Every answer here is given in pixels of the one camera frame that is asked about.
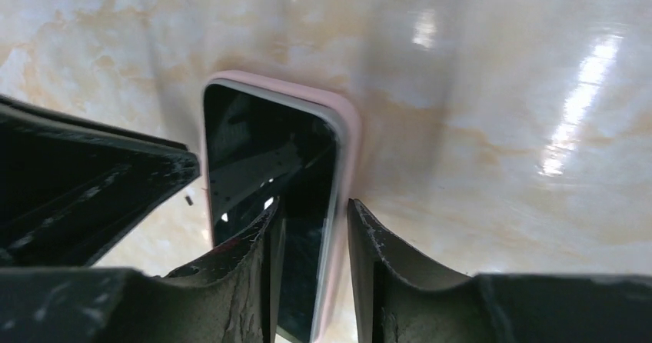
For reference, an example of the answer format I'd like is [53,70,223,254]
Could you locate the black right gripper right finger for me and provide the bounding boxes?
[347,199,651,342]

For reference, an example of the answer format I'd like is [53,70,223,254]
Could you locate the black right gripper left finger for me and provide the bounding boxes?
[1,198,284,342]

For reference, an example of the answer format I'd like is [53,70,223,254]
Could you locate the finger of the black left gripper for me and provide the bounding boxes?
[1,96,200,267]

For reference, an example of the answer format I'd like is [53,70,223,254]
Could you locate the pink phone case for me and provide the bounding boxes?
[198,70,363,343]

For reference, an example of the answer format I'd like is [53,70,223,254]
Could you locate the white-edged black phone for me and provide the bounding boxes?
[202,79,350,343]

